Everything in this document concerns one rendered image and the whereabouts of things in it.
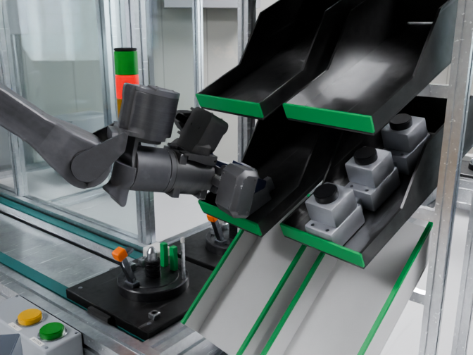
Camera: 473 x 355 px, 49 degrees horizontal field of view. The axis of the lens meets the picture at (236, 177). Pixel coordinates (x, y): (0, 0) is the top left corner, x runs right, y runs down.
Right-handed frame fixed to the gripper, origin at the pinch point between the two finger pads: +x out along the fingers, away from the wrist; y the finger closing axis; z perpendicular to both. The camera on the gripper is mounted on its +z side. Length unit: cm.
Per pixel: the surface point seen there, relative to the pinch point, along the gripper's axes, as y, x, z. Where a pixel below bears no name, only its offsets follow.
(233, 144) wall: 349, 255, -50
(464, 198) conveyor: 35, 124, -8
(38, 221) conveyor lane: 83, 0, -38
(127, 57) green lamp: 47.3, 0.9, 12.3
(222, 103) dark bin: 1.1, -4.5, 9.7
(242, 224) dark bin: -3.9, -0.1, -5.6
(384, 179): -15.5, 12.0, 5.2
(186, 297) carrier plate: 17.7, 8.8, -28.2
